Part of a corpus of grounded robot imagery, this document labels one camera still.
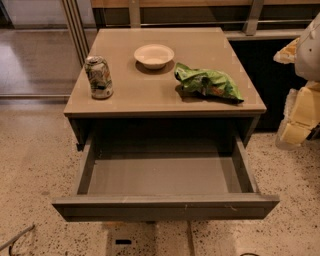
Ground grey floor cable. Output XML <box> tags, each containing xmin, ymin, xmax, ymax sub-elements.
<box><xmin>0</xmin><ymin>223</ymin><xmax>36</xmax><ymax>256</ymax></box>

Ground grey cabinet with tan top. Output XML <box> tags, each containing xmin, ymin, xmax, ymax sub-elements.
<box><xmin>64</xmin><ymin>28</ymin><xmax>266</xmax><ymax>146</ymax></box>

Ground white paper bowl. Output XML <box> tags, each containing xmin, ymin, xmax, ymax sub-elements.
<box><xmin>134</xmin><ymin>44</ymin><xmax>174</xmax><ymax>70</ymax></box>

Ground crushed printed drink can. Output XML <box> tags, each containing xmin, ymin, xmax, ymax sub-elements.
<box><xmin>84</xmin><ymin>56</ymin><xmax>113</xmax><ymax>99</ymax></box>

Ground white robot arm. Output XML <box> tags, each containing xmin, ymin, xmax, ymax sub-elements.
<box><xmin>273</xmin><ymin>14</ymin><xmax>320</xmax><ymax>150</ymax></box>

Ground grey metal window frame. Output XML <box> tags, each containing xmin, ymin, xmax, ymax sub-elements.
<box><xmin>60</xmin><ymin>0</ymin><xmax>320</xmax><ymax>68</ymax></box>

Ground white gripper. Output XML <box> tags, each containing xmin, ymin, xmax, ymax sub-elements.
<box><xmin>273</xmin><ymin>38</ymin><xmax>320</xmax><ymax>150</ymax></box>

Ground open grey top drawer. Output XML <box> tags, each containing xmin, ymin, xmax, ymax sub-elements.
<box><xmin>52</xmin><ymin>135</ymin><xmax>279</xmax><ymax>222</ymax></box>

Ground metal floor outlet plate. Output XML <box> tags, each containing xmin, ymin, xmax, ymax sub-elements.
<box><xmin>106</xmin><ymin>222</ymin><xmax>156</xmax><ymax>256</ymax></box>

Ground green rice chip bag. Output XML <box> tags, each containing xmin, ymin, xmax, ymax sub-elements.
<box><xmin>174</xmin><ymin>63</ymin><xmax>244</xmax><ymax>104</ymax></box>

